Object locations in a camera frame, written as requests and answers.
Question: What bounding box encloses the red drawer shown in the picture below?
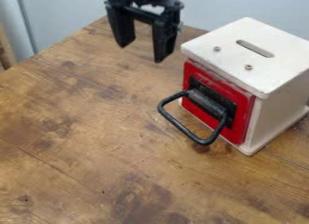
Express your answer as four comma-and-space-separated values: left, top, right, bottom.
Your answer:
184, 60, 256, 145

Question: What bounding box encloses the white wooden box cabinet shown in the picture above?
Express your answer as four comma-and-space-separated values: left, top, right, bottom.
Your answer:
181, 17, 309, 155

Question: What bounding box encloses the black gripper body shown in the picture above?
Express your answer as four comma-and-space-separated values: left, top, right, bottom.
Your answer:
106, 0, 185, 31

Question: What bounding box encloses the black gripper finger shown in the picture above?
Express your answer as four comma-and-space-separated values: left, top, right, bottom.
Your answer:
106, 5, 136, 47
153, 20, 178, 62

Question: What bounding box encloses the black metal drawer handle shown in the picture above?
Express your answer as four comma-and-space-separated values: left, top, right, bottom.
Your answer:
157, 89, 237, 145

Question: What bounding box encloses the wooden object at left edge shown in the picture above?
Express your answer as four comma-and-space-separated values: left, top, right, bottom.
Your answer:
0, 24, 18, 71

